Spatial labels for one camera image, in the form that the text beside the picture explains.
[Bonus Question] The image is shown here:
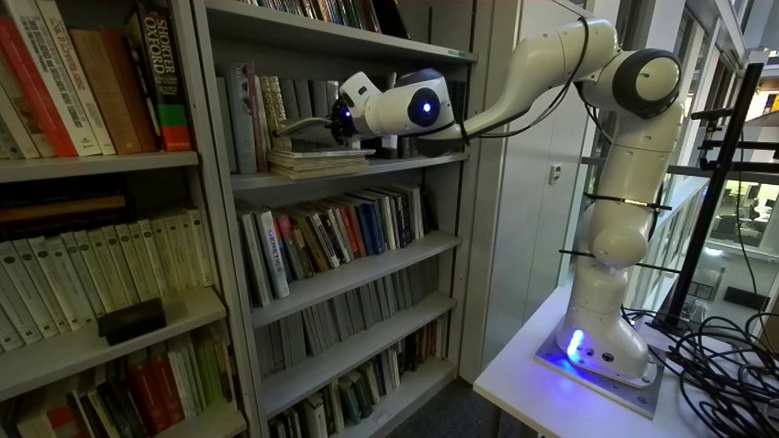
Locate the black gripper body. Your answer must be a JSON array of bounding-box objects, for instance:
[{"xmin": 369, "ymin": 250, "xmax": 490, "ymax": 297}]
[{"xmin": 325, "ymin": 95, "xmax": 362, "ymax": 150}]

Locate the pale grey paperback book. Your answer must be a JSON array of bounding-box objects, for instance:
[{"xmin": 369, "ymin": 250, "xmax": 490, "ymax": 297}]
[{"xmin": 273, "ymin": 114, "xmax": 336, "ymax": 139}]

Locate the cream patterned spine book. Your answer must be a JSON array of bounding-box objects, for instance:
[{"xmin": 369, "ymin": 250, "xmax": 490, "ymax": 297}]
[{"xmin": 255, "ymin": 73, "xmax": 296, "ymax": 164}]

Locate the tall blue-grey book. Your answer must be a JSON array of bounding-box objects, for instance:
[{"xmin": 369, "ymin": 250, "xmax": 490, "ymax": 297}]
[{"xmin": 223, "ymin": 63, "xmax": 261, "ymax": 175}]

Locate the slim red book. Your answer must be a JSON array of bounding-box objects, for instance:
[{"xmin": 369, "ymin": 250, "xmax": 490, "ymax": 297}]
[{"xmin": 337, "ymin": 204, "xmax": 369, "ymax": 262}]

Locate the slim blue book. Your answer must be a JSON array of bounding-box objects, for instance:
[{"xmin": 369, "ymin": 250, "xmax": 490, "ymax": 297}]
[{"xmin": 356, "ymin": 202, "xmax": 385, "ymax": 254}]

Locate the white book dark lettering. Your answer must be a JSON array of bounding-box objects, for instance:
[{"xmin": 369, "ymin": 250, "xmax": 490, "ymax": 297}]
[{"xmin": 252, "ymin": 208, "xmax": 292, "ymax": 302}]

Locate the grey metal bookshelf unit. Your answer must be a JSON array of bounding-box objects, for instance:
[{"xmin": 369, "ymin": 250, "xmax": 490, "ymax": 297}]
[
  {"xmin": 0, "ymin": 0, "xmax": 251, "ymax": 438},
  {"xmin": 189, "ymin": 0, "xmax": 477, "ymax": 438}
]

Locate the slim grey book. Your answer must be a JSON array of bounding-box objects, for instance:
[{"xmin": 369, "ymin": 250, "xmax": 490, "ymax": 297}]
[{"xmin": 235, "ymin": 212, "xmax": 274, "ymax": 312}]

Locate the black book red green base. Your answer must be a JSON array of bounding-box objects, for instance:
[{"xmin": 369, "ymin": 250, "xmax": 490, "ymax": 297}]
[{"xmin": 129, "ymin": 3, "xmax": 195, "ymax": 156}]

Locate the brown hardcover book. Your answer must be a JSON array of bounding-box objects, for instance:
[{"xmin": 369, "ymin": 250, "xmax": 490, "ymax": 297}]
[{"xmin": 68, "ymin": 26, "xmax": 158, "ymax": 156}]

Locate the white book black lettering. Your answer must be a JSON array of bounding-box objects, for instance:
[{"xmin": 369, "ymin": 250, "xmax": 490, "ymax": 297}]
[{"xmin": 1, "ymin": 0, "xmax": 116, "ymax": 158}]

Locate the small black box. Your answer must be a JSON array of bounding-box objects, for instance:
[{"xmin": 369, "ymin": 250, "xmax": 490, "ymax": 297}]
[{"xmin": 94, "ymin": 297, "xmax": 169, "ymax": 348}]

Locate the flat-lying brown book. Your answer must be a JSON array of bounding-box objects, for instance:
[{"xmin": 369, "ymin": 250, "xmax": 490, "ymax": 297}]
[{"xmin": 0, "ymin": 192, "xmax": 129, "ymax": 228}]

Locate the cream paperback book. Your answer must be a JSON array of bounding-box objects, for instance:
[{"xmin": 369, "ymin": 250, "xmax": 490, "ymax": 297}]
[
  {"xmin": 0, "ymin": 241, "xmax": 43, "ymax": 348},
  {"xmin": 57, "ymin": 228, "xmax": 106, "ymax": 324}
]

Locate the red hardcover book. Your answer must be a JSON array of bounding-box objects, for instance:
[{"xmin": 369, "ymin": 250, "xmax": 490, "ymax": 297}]
[{"xmin": 0, "ymin": 13, "xmax": 81, "ymax": 162}]

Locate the dark red book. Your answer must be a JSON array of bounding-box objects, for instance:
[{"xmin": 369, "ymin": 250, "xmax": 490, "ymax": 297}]
[{"xmin": 123, "ymin": 349, "xmax": 185, "ymax": 433}]

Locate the black metal stand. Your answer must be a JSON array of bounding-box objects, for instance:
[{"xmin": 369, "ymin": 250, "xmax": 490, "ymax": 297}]
[{"xmin": 651, "ymin": 56, "xmax": 779, "ymax": 331}]

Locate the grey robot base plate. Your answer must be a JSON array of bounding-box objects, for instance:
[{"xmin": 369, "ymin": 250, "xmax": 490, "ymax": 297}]
[{"xmin": 532, "ymin": 324, "xmax": 666, "ymax": 420}]

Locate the black cable bundle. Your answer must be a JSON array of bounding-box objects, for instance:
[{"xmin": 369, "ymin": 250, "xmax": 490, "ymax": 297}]
[{"xmin": 617, "ymin": 298, "xmax": 779, "ymax": 438}]

